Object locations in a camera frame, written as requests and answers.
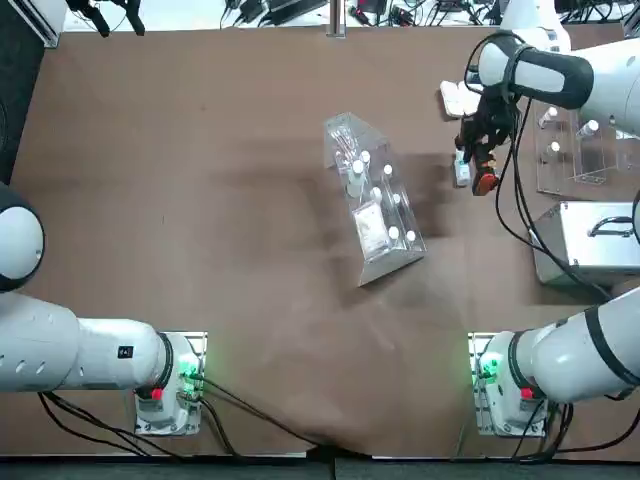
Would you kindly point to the aluminium profile rail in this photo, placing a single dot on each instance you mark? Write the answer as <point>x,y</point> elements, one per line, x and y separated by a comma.
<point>47,22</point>

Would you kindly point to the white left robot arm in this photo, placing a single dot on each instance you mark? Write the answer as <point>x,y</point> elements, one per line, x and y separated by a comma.
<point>100,350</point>

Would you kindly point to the black power adapter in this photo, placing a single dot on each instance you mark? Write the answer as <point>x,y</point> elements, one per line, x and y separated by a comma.
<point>295,5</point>
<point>250,10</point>

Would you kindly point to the small white-capped bottle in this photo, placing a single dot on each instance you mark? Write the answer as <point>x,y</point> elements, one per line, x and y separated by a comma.
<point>365,156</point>
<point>591,126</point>
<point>393,232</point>
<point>554,147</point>
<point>357,167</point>
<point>387,170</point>
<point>396,199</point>
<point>411,235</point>

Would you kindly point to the white flat packet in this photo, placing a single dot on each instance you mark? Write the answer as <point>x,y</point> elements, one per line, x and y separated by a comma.
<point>370,230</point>

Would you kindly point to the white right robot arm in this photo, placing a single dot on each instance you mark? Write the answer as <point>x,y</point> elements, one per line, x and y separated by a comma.
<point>535,70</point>

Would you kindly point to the orange and black barcode scanner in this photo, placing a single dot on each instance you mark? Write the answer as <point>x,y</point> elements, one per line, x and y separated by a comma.
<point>486,182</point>

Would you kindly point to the silver aluminium case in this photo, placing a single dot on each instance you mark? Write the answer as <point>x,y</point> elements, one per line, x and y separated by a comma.
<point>600,255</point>

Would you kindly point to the white medicine bottle green label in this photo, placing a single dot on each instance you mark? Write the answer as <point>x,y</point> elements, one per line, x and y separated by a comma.
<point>462,172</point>

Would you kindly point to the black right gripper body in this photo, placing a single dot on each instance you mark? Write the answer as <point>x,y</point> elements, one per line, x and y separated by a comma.
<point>492,116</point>

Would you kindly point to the white plastic pill box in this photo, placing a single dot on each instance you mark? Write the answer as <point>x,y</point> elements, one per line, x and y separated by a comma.
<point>452,100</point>

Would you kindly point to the clear acrylic tiered shelf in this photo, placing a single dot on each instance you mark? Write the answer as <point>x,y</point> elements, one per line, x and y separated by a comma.
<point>395,270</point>
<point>590,165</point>

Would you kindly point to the silver metal post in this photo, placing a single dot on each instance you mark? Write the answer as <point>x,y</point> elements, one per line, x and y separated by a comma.
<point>336,17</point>

